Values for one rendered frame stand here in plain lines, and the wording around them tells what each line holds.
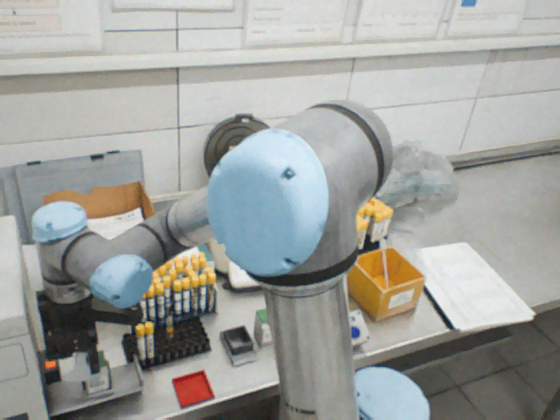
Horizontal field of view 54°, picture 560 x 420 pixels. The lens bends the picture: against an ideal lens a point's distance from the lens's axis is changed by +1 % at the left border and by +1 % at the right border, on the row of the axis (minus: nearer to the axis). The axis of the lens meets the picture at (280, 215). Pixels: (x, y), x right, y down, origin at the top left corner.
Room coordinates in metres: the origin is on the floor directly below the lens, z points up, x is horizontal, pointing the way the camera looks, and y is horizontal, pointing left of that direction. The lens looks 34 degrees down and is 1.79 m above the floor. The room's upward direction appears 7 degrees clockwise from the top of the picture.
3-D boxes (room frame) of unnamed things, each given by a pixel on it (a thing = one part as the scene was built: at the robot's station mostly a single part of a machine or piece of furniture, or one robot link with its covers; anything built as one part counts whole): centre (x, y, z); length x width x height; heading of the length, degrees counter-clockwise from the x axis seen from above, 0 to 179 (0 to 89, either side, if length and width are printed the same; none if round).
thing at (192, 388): (0.70, 0.13, 0.88); 0.07 x 0.07 x 0.01; 28
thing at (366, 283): (1.03, -0.27, 0.93); 0.13 x 0.13 x 0.10; 33
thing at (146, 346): (0.80, 0.21, 0.93); 0.17 x 0.09 x 0.11; 118
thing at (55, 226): (0.64, 0.32, 1.26); 0.09 x 0.08 x 0.11; 59
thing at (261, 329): (0.86, 0.00, 0.91); 0.05 x 0.04 x 0.07; 28
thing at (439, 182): (1.62, -0.48, 0.94); 0.20 x 0.17 x 0.14; 101
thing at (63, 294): (0.64, 0.32, 1.18); 0.08 x 0.08 x 0.05
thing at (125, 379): (0.64, 0.32, 0.92); 0.21 x 0.07 x 0.05; 118
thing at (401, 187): (1.54, -0.33, 0.97); 0.26 x 0.17 x 0.19; 132
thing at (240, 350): (0.82, 0.06, 0.89); 0.09 x 0.05 x 0.04; 28
